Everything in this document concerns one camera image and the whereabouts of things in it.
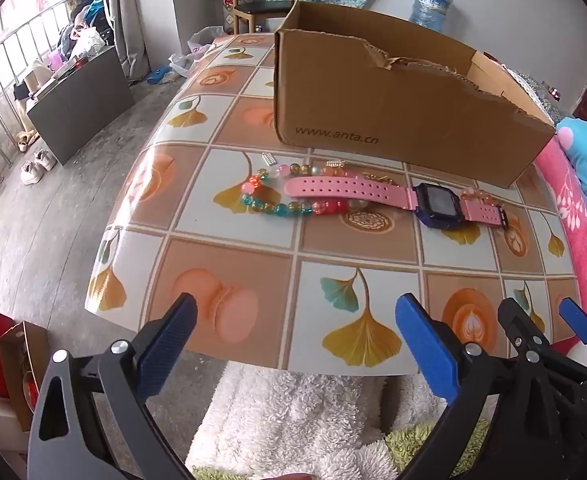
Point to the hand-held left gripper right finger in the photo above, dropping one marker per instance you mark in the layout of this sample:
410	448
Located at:
423	350

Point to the grey curtain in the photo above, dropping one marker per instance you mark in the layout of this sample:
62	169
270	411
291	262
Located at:
128	20

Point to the metal window railing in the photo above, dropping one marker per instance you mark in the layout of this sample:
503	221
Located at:
3	60

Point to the beige sandals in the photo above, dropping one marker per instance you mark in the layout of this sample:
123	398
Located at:
25	141

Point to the white fluffy robe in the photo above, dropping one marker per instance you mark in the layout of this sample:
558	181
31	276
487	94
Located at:
298	420

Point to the grey board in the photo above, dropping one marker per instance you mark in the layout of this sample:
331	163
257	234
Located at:
83	105

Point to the blue slipper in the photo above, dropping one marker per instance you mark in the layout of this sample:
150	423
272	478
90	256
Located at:
158	75

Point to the pink floral blanket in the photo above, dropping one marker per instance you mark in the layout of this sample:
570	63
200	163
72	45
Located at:
573	210

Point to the green lace pillow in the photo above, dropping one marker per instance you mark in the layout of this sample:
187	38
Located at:
538	87

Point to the silver rhinestone bar clip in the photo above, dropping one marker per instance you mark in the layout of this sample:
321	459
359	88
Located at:
269	159

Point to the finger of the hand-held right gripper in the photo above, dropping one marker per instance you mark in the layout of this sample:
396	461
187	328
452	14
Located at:
511	315
576	317

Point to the brown cardboard box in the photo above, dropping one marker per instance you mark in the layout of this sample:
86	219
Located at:
373	100

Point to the pile of clothes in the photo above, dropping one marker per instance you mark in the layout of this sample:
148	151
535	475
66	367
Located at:
80	25

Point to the white plastic bag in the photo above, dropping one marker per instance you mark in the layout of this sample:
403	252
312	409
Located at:
183	62

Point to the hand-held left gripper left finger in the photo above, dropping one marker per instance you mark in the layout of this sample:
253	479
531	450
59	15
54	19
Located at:
168	347

